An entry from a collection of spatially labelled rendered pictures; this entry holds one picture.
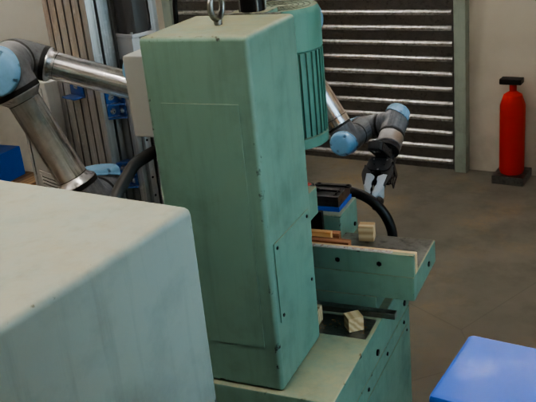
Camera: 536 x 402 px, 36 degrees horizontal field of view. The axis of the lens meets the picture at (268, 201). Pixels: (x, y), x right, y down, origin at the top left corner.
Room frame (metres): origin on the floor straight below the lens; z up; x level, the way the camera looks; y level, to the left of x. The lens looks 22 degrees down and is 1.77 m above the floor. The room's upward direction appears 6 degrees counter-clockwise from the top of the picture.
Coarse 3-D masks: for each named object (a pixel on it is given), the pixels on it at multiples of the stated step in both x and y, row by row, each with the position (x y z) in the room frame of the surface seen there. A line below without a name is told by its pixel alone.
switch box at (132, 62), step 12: (132, 60) 1.53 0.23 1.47; (132, 72) 1.53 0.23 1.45; (132, 84) 1.53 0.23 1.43; (144, 84) 1.52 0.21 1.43; (132, 96) 1.54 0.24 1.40; (144, 96) 1.52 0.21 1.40; (132, 108) 1.54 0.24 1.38; (144, 108) 1.53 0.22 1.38; (132, 120) 1.54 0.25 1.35; (144, 120) 1.53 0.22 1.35; (144, 132) 1.53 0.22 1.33
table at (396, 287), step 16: (352, 240) 1.87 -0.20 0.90; (384, 240) 1.85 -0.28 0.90; (400, 240) 1.84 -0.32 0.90; (416, 240) 1.83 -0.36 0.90; (432, 240) 1.82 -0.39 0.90; (432, 256) 1.80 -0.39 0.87; (320, 272) 1.73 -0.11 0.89; (336, 272) 1.71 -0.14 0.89; (352, 272) 1.70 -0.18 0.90; (320, 288) 1.73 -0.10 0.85; (336, 288) 1.72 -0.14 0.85; (352, 288) 1.70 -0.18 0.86; (368, 288) 1.68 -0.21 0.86; (384, 288) 1.66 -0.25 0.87; (400, 288) 1.65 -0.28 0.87; (416, 288) 1.65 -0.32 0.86
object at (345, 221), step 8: (352, 200) 1.98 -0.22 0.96; (344, 208) 1.93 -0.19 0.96; (352, 208) 1.97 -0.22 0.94; (328, 216) 1.90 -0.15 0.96; (336, 216) 1.89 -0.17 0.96; (344, 216) 1.91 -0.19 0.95; (352, 216) 1.97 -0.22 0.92; (328, 224) 1.90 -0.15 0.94; (336, 224) 1.89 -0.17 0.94; (344, 224) 1.91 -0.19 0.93; (352, 224) 1.96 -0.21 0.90; (344, 232) 1.91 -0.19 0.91; (352, 232) 1.96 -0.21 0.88
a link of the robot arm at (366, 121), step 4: (356, 116) 2.45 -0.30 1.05; (360, 116) 2.44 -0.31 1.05; (364, 116) 2.42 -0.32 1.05; (368, 116) 2.41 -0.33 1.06; (372, 116) 2.40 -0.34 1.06; (352, 120) 2.44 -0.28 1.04; (356, 120) 2.39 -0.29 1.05; (360, 120) 2.39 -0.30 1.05; (364, 120) 2.39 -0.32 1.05; (368, 120) 2.40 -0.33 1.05; (372, 120) 2.39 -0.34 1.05; (364, 124) 2.37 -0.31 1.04; (368, 124) 2.38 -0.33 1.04; (372, 124) 2.38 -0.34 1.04; (368, 128) 2.37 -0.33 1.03; (372, 128) 2.38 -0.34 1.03; (368, 132) 2.36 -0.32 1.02; (372, 132) 2.38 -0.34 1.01; (376, 132) 2.37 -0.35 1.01; (368, 136) 2.36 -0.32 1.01; (372, 136) 2.39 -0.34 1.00; (376, 136) 2.38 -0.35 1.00
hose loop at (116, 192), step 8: (144, 152) 1.51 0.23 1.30; (152, 152) 1.53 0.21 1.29; (136, 160) 1.48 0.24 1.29; (144, 160) 1.49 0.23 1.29; (128, 168) 1.45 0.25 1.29; (136, 168) 1.46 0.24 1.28; (120, 176) 1.44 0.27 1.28; (128, 176) 1.44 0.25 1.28; (120, 184) 1.42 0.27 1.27; (128, 184) 1.43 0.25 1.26; (112, 192) 1.40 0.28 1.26; (120, 192) 1.41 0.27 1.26
